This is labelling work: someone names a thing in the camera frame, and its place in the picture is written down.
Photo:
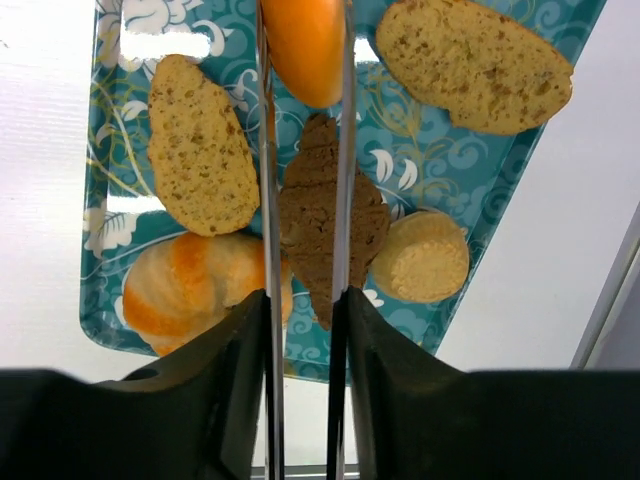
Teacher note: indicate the stainless steel tongs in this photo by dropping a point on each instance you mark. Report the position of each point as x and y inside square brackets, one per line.
[274, 374]

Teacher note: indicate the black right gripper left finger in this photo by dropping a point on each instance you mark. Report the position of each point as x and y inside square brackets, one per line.
[189, 415]

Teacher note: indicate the brown chocolate bread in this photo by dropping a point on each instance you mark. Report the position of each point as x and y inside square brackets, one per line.
[307, 216]

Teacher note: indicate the large twisted orange bread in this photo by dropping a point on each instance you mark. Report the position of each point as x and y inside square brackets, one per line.
[180, 288]

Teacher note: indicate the small round tan bun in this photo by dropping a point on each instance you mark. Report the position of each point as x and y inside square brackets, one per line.
[424, 258]

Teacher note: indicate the tan speckled bread slice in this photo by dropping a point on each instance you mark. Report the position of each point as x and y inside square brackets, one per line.
[203, 169]
[489, 72]

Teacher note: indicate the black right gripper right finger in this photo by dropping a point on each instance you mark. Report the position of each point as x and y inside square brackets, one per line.
[418, 418]

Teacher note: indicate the small round orange bun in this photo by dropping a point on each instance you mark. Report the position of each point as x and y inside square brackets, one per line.
[306, 41]

